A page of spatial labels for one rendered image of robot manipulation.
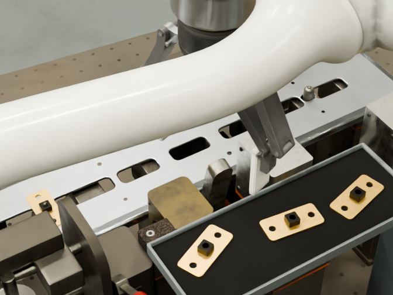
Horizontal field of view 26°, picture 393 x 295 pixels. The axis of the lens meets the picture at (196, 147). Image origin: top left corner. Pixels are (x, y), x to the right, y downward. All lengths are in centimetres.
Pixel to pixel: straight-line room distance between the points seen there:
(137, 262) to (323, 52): 64
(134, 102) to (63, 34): 280
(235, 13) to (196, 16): 4
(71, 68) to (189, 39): 131
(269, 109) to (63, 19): 266
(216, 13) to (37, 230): 46
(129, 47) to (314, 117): 76
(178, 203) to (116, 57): 92
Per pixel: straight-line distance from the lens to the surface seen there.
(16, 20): 352
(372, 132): 152
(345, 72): 166
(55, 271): 113
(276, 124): 88
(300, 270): 112
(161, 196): 130
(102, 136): 62
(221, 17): 80
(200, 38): 83
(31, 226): 114
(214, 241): 114
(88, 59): 216
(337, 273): 171
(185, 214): 128
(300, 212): 118
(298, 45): 64
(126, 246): 124
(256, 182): 94
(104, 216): 139
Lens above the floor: 205
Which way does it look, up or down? 45 degrees down
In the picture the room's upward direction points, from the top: straight up
